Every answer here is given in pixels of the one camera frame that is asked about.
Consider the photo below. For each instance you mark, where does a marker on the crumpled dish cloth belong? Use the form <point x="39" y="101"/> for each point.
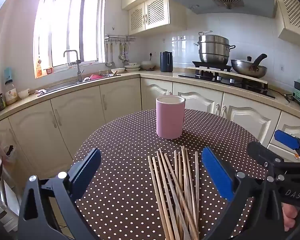
<point x="41" y="92"/>

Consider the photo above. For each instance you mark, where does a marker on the kitchen window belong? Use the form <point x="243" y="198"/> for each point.
<point x="65" y="30"/>

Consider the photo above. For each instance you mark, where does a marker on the white bowl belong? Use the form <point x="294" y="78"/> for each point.
<point x="117" y="71"/>

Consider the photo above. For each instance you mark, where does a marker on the pale ceramic bowl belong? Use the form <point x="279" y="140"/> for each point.
<point x="148" y="65"/>

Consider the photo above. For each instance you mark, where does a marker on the hanging metal ladle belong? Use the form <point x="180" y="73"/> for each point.
<point x="109" y="63"/>

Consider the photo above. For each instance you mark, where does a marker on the stainless steel sink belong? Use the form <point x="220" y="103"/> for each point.
<point x="62" y="86"/>

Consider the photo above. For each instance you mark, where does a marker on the beige stove guard board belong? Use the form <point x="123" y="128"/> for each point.
<point x="240" y="76"/>

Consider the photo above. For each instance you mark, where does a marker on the blue wall holder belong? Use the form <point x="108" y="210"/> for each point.
<point x="8" y="75"/>

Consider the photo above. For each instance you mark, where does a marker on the small white cup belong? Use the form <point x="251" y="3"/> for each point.
<point x="23" y="93"/>

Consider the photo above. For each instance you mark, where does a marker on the small red box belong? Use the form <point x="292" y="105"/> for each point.
<point x="49" y="70"/>

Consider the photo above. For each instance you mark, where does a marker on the cream kitchen base cabinets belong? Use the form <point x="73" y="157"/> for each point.
<point x="75" y="120"/>

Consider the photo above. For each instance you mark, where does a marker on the orange label bottle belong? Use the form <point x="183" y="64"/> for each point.
<point x="39" y="68"/>

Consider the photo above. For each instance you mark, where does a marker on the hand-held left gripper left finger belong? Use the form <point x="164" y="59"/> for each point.
<point x="86" y="170"/>

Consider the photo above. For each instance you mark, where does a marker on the metal wall utensil rail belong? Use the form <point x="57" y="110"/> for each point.
<point x="120" y="38"/>

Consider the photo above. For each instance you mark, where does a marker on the grey range hood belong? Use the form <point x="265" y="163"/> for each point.
<point x="215" y="5"/>

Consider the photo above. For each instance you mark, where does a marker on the hanging ladles and utensils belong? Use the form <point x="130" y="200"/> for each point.
<point x="125" y="60"/>

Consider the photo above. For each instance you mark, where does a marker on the white lidded jar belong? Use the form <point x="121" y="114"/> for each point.
<point x="11" y="95"/>

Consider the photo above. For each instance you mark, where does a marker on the group of wooden chopsticks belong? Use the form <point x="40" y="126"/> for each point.
<point x="182" y="205"/>

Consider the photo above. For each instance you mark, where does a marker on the red plastic basin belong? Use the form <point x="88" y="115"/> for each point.
<point x="95" y="77"/>

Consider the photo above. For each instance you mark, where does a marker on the metal sink faucet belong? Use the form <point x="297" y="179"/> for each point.
<point x="78" y="67"/>

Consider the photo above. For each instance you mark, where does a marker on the cream lattice wall cabinet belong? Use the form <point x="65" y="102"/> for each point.
<point x="155" y="12"/>

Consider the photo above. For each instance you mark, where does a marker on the stainless steel steamer pot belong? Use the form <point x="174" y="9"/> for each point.
<point x="213" y="50"/>

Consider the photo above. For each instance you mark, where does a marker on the black gas stove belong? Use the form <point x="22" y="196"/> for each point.
<point x="215" y="77"/>

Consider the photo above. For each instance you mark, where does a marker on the dark condiment bottle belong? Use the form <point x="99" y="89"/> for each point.
<point x="0" y="102"/>

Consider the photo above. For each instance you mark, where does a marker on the pink cylindrical cup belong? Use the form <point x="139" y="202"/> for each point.
<point x="170" y="120"/>

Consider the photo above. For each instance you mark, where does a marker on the dark blue kettle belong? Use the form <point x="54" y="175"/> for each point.
<point x="166" y="62"/>

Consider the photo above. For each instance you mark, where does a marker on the person's right hand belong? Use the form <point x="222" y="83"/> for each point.
<point x="288" y="216"/>

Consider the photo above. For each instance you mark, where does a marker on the round table, polka-dot cloth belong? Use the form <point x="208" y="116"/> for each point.
<point x="130" y="135"/>

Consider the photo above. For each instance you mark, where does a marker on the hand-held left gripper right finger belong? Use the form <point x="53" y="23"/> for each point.
<point x="218" y="175"/>

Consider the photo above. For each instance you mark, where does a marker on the beige kitchen countertop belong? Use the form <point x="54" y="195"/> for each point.
<point x="155" y="74"/>

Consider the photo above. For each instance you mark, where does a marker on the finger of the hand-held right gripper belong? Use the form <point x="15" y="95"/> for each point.
<point x="260" y="152"/>
<point x="286" y="138"/>

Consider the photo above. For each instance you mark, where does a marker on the hanging plastic bag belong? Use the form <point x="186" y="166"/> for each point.
<point x="9" y="155"/>

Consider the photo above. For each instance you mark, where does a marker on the cream lattice corner cabinet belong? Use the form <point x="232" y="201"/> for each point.
<point x="295" y="17"/>

